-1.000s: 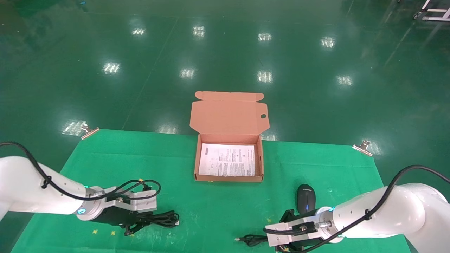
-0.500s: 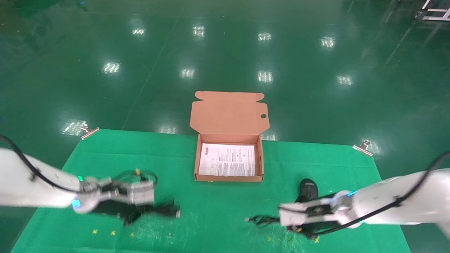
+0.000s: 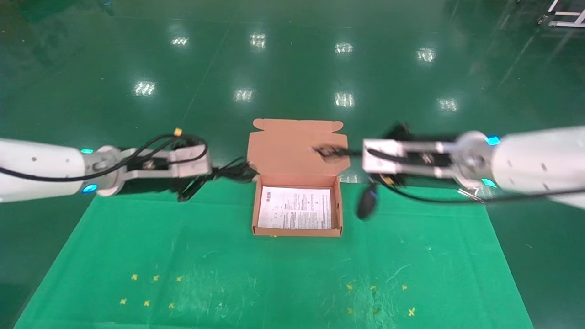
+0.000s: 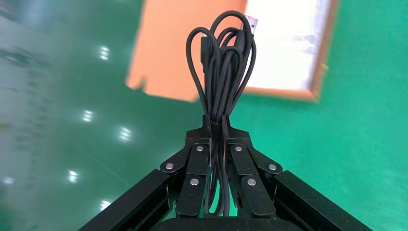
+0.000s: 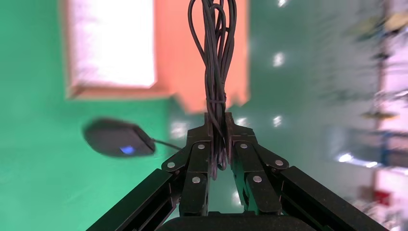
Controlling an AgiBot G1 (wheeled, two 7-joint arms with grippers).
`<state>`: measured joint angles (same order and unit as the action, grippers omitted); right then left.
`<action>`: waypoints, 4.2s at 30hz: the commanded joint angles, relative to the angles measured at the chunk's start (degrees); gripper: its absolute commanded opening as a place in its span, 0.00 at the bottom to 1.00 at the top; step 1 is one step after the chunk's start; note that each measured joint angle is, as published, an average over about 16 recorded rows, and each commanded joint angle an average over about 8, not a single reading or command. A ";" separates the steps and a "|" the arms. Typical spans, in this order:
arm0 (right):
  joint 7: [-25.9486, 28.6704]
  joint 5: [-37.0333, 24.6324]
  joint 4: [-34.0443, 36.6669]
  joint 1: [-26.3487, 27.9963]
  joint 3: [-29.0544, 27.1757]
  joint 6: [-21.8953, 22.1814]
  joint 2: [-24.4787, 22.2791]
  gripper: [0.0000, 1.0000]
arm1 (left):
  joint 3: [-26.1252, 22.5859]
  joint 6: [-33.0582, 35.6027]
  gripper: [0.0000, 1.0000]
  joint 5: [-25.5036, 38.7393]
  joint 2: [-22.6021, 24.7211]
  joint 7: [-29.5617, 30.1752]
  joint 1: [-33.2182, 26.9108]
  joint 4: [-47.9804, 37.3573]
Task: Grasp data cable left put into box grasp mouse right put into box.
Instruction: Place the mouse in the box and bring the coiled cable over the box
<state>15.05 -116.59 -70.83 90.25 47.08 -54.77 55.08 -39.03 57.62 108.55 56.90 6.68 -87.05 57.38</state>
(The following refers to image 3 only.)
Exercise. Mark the metal binder clip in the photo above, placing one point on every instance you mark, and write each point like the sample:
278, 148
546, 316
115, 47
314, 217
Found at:
471, 195

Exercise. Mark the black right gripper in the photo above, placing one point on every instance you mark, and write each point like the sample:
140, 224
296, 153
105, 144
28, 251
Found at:
425, 160

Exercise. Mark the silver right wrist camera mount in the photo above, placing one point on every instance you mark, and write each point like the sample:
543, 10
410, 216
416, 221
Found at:
381, 155

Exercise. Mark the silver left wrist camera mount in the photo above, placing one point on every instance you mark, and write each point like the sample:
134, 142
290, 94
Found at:
189, 162

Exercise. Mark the white wheeled cart frame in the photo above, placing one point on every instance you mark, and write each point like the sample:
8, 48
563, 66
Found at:
564, 16

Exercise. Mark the orange cardboard box with lid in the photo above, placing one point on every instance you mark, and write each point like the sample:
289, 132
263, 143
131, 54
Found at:
297, 151

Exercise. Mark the white printed instruction sheet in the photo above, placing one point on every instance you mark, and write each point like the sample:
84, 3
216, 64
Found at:
295, 208

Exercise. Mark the green table mat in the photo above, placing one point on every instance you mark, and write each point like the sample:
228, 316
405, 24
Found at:
274, 274

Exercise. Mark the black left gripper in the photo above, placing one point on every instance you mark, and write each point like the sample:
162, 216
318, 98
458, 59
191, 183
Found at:
151, 185

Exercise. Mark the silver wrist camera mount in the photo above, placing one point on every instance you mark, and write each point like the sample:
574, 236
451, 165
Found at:
381, 155
189, 162

